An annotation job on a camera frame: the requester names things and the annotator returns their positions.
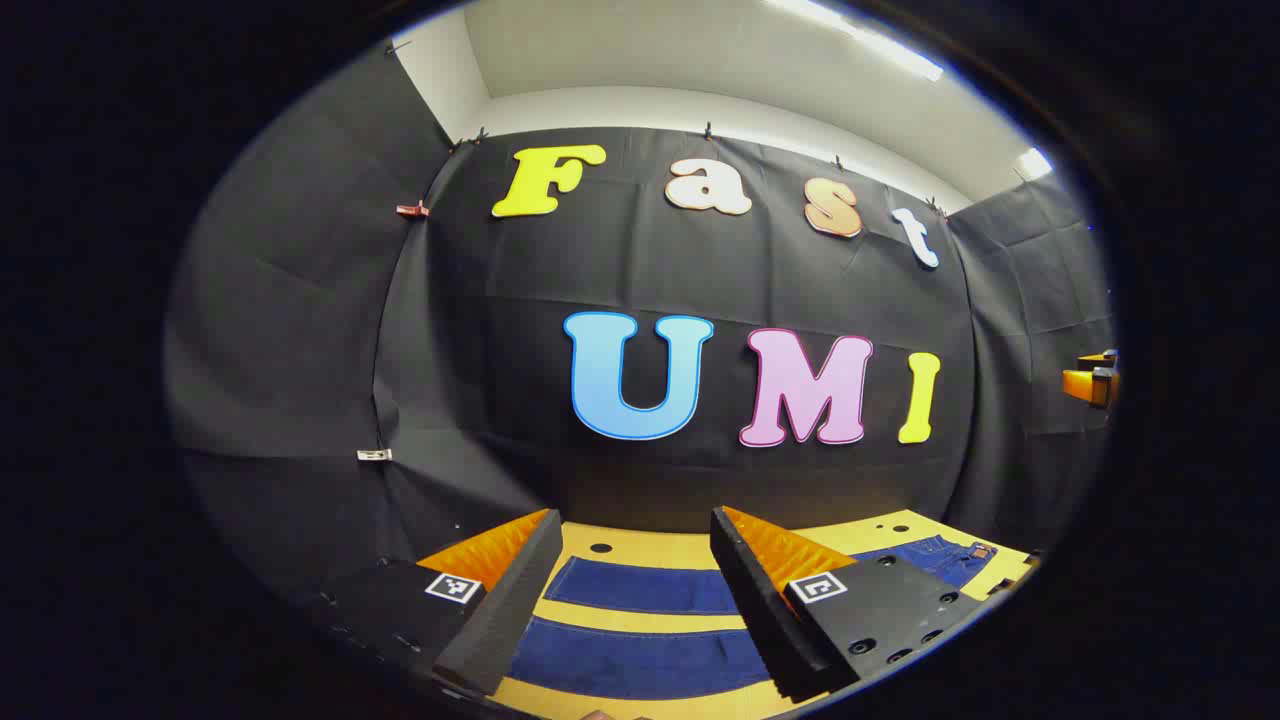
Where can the red clip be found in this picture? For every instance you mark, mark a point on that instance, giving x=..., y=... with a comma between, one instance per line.
x=412, y=210

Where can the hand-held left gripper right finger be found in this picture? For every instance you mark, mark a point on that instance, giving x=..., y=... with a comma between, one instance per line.
x=760, y=610

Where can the blue jeans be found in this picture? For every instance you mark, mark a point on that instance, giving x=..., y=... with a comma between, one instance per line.
x=620, y=660

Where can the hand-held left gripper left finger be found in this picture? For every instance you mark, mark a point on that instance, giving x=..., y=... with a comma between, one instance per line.
x=500, y=620

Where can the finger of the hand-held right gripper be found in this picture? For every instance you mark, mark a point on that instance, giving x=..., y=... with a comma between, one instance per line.
x=1098, y=356
x=1085, y=386

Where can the ceiling light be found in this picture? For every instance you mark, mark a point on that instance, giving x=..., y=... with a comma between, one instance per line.
x=1034, y=163

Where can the white clip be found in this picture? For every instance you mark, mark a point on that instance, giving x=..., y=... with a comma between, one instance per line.
x=374, y=455

